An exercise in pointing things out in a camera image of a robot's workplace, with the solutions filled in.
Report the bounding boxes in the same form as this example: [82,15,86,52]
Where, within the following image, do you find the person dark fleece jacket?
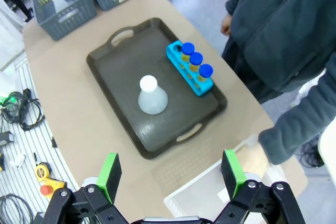
[222,0,336,104]

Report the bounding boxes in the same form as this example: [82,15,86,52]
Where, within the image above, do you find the black cable bundle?
[2,89,45,132]

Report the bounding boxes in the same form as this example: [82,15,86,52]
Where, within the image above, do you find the dark brown plastic tray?
[86,17,228,161]

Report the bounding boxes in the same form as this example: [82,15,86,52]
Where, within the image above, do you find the blue test tube rack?
[165,40,215,98]

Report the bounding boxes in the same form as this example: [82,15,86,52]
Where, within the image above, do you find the black coiled cable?
[0,194,35,224]

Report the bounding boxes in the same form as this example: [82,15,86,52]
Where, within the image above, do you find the yellow tape measure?
[35,163,52,183]

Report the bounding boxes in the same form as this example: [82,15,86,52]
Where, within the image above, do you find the grey plastic mesh basket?
[29,0,98,41]

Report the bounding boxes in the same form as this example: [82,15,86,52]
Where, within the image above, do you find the white capped conical flask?
[138,74,169,115]
[49,0,70,15]

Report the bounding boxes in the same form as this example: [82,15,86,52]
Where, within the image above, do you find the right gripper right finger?
[214,150,307,224]

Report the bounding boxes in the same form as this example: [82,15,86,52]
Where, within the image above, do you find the blue capped yellow sample tube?
[181,42,195,63]
[188,52,204,74]
[197,63,214,83]

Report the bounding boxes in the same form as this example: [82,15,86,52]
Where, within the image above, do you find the green clip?
[0,97,17,110]

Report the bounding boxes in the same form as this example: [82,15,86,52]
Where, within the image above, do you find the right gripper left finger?
[46,153,130,224]

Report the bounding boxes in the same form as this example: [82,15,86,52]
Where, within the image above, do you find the black floor cables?
[295,140,325,168]

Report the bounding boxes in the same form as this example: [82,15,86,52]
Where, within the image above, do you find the white translucent plastic basket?
[151,134,292,224]

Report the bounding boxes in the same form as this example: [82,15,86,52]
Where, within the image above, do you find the person left hand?
[246,140,272,180]

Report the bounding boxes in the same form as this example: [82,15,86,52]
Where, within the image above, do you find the black and grey device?
[0,131,14,146]

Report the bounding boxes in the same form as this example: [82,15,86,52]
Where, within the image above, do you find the yellow emergency stop button box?
[39,178,67,200]

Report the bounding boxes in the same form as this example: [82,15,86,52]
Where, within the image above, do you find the person left forearm dark sleeve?
[258,66,336,166]

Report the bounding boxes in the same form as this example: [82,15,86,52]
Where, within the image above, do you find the person right hand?
[220,14,233,36]

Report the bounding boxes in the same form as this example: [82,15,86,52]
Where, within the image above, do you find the small white object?
[9,154,26,168]

